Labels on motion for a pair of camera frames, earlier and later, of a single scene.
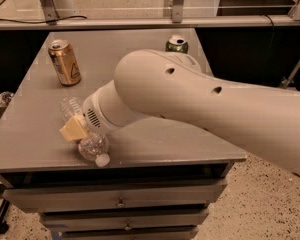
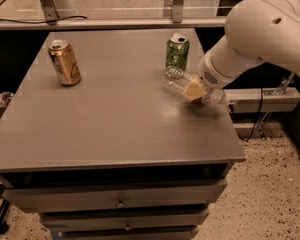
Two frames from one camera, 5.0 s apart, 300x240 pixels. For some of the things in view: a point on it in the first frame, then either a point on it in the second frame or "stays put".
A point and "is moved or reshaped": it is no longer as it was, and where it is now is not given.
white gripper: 91,113 to 209,73
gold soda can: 64,62 stays put
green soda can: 177,43 stays put
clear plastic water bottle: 94,146 is moved or reshaped
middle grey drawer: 53,221 stays put
